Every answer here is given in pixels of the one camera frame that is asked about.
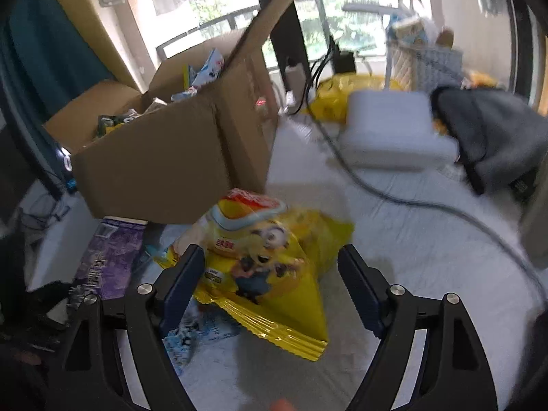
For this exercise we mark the patterned paper cup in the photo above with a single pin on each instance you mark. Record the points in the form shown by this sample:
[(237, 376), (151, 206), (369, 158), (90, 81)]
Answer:
[(409, 30)]

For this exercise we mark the white basket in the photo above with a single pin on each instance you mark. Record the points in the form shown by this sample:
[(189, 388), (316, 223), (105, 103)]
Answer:
[(432, 66)]

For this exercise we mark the purple snack packet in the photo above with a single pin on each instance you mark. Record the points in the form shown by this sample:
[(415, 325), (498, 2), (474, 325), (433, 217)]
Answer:
[(111, 261)]

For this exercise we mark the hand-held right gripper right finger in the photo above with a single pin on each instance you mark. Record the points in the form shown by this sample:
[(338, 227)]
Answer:
[(361, 295)]

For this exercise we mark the person's right hand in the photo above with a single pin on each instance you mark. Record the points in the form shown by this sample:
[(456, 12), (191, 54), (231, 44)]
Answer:
[(282, 406)]

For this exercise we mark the yellow curtain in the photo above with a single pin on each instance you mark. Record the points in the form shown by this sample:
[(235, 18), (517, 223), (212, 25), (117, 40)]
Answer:
[(107, 30)]

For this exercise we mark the grey cloth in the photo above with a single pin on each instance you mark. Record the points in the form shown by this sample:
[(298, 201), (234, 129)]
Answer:
[(492, 137)]

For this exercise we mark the light blue snack packet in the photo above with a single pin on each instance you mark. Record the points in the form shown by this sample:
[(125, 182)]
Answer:
[(209, 68)]

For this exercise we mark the white box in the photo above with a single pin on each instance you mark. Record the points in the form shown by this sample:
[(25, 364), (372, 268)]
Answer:
[(394, 128)]

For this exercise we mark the yellow cartoon snack packet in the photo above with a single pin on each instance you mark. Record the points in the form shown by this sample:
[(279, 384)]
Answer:
[(265, 265)]

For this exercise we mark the teal curtain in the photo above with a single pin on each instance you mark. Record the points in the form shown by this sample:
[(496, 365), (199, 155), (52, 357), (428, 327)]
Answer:
[(38, 43)]

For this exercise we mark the yellow plastic bag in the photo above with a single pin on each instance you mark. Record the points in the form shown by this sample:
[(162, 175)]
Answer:
[(334, 94)]

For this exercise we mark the tablet with clock display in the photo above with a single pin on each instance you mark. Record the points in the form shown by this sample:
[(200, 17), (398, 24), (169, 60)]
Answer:
[(66, 165)]

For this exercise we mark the black power adapter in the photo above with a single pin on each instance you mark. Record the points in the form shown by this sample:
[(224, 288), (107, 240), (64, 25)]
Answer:
[(344, 62)]

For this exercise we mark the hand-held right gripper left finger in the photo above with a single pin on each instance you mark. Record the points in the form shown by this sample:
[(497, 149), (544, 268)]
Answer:
[(184, 291)]

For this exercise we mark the dark window frame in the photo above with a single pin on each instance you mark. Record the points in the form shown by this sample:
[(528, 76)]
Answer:
[(282, 8)]

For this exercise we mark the cardboard box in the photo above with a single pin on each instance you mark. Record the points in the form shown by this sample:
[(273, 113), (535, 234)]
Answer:
[(171, 171)]

